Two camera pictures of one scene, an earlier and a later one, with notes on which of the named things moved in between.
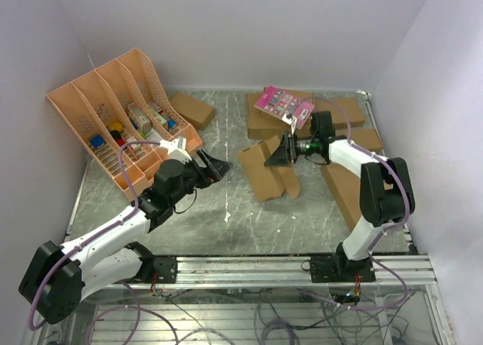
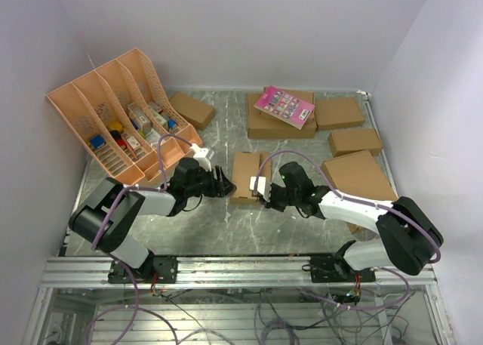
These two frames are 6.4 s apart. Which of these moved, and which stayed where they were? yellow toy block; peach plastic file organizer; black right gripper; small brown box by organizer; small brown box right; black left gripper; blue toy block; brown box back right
Moved: black left gripper; black right gripper
Stayed: yellow toy block; peach plastic file organizer; brown box back right; small brown box right; small brown box by organizer; blue toy block
